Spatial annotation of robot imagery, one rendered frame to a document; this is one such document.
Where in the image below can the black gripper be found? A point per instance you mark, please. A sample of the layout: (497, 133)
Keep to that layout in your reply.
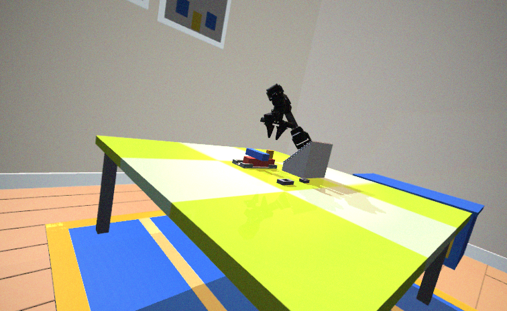
(282, 124)

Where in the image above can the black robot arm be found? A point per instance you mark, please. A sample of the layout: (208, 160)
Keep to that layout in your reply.
(281, 101)

